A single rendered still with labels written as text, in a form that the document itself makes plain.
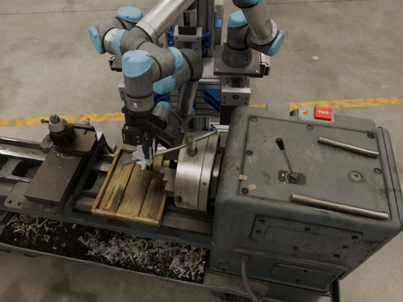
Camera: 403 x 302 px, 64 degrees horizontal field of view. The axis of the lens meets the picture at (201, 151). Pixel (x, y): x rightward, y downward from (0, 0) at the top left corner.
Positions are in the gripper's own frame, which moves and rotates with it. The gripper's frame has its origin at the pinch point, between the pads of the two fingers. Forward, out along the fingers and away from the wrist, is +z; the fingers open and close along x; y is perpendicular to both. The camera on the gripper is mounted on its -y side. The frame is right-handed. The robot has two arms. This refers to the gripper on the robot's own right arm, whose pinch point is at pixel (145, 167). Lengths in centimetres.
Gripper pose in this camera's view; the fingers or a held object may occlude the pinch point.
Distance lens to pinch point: 130.6
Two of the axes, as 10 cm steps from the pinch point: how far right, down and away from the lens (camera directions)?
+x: 0.0, -6.1, -7.9
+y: -9.8, -1.7, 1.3
